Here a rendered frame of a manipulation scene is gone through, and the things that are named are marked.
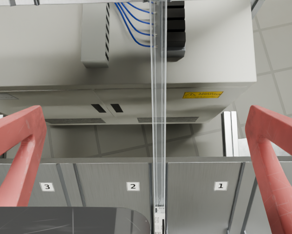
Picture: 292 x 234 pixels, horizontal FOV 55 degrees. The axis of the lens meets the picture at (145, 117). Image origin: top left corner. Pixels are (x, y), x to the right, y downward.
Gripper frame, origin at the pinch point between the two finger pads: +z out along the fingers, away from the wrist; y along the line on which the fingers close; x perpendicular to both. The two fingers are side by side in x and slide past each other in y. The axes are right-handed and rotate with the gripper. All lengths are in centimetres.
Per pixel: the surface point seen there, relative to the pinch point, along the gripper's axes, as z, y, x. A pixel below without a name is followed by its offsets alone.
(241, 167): 13.8, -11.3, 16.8
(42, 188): 14.2, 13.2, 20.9
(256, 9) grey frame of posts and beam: 60, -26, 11
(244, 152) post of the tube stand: 76, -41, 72
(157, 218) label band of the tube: 12.5, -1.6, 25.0
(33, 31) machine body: 52, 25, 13
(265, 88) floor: 96, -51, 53
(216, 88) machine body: 44, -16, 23
